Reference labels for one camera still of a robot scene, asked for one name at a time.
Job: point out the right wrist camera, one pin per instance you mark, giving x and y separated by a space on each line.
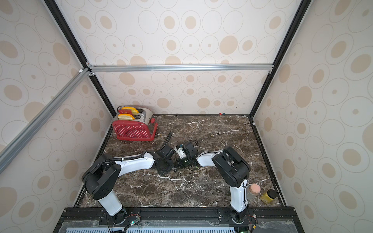
188 150

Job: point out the toast slice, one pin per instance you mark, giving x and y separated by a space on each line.
126 116
128 110

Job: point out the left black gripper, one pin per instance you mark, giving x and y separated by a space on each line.
161 172

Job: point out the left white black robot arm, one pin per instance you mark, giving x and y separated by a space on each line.
100 179

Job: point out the clear jar pink lid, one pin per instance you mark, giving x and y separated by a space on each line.
253 191

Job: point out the red toaster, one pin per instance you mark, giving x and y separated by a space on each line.
143 128

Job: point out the horizontal aluminium bar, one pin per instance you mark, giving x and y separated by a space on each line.
175 68

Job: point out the yellow bottle black cap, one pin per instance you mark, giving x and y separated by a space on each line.
269 196

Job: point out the back toast slice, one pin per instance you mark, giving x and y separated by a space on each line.
128 110

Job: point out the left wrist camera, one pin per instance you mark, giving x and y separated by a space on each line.
166 152

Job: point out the left diagonal aluminium bar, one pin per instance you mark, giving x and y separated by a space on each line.
20 141

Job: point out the front toast slice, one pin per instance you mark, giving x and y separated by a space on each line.
126 116

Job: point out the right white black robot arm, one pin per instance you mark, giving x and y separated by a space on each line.
231 166

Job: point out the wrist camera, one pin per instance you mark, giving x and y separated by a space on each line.
188 150
166 152

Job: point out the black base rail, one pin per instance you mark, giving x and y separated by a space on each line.
180 220

